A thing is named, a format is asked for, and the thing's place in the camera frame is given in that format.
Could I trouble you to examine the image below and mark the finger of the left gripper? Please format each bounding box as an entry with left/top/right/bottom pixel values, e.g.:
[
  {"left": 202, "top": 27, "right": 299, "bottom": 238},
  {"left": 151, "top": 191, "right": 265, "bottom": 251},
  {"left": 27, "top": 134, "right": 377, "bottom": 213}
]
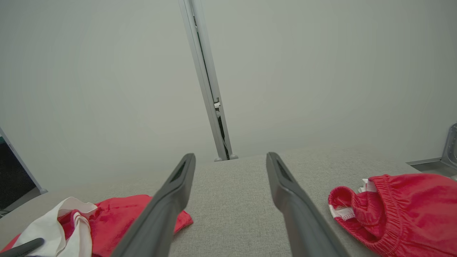
[{"left": 0, "top": 237, "right": 45, "bottom": 257}]

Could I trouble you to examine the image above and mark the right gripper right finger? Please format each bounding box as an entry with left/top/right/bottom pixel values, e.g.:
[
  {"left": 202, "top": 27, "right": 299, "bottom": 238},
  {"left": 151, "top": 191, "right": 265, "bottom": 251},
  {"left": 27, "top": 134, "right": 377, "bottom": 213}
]
[{"left": 266, "top": 152, "right": 351, "bottom": 257}]

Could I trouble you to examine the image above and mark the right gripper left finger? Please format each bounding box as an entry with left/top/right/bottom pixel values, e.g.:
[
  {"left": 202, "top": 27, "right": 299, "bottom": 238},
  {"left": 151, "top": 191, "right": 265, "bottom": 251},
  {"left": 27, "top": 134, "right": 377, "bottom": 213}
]
[{"left": 111, "top": 153, "right": 197, "bottom": 257}]

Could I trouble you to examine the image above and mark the grey metal base bracket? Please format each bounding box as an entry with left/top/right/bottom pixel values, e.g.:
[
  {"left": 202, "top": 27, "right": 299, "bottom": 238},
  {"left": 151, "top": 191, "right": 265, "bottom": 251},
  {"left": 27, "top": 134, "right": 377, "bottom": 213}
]
[{"left": 406, "top": 123, "right": 457, "bottom": 181}]

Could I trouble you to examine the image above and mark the red and white shirt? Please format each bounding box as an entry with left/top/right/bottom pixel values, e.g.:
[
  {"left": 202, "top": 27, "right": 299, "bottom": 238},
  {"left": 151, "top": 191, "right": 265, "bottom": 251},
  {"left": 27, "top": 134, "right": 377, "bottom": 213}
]
[{"left": 0, "top": 195, "right": 194, "bottom": 257}]

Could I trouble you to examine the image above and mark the grey metal partition post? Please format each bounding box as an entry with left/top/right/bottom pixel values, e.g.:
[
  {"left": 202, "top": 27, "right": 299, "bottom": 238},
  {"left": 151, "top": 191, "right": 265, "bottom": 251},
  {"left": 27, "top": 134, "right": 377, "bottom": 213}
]
[{"left": 179, "top": 0, "right": 234, "bottom": 161}]

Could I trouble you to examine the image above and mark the grey slanted partition frame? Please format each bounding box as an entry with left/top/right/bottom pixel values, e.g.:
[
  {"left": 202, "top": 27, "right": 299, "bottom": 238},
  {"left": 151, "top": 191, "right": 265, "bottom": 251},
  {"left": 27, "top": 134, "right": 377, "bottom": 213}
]
[{"left": 0, "top": 127, "right": 49, "bottom": 195}]

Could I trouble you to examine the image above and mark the red shorts white stripe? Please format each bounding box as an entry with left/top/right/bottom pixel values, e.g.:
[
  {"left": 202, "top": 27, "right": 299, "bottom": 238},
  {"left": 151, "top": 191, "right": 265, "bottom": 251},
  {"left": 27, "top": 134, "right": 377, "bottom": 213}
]
[{"left": 328, "top": 173, "right": 457, "bottom": 257}]

